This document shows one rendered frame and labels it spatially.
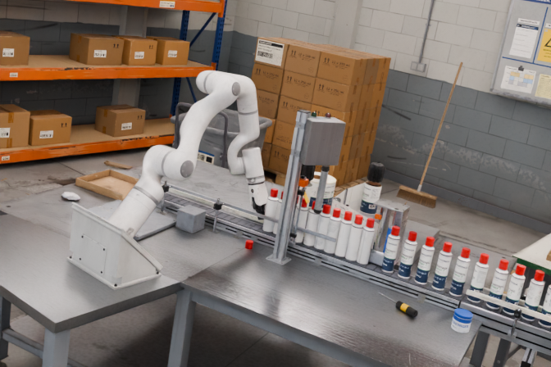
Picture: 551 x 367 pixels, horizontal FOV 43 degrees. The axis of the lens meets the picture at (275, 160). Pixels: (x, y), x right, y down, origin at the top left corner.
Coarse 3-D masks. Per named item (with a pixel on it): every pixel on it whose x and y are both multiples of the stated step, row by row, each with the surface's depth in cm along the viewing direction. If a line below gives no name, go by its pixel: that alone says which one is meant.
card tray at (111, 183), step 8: (88, 176) 367; (96, 176) 373; (104, 176) 379; (112, 176) 381; (120, 176) 379; (128, 176) 376; (80, 184) 358; (88, 184) 356; (96, 184) 365; (104, 184) 367; (112, 184) 369; (120, 184) 371; (128, 184) 373; (96, 192) 354; (104, 192) 352; (112, 192) 349; (120, 192) 360; (128, 192) 362
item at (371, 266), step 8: (168, 200) 346; (176, 200) 348; (184, 200) 350; (200, 208) 342; (208, 208) 344; (224, 216) 336; (232, 216) 338; (240, 224) 329; (248, 224) 331; (256, 224) 333; (264, 232) 325; (312, 248) 315; (336, 256) 310; (368, 264) 308; (376, 272) 301; (400, 280) 296; (408, 280) 298; (424, 288) 292; (432, 288) 293; (448, 288) 296; (448, 296) 288; (464, 296) 291
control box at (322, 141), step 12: (312, 120) 288; (324, 120) 292; (336, 120) 297; (312, 132) 290; (324, 132) 292; (336, 132) 295; (312, 144) 291; (324, 144) 294; (336, 144) 297; (300, 156) 295; (312, 156) 293; (324, 156) 296; (336, 156) 299
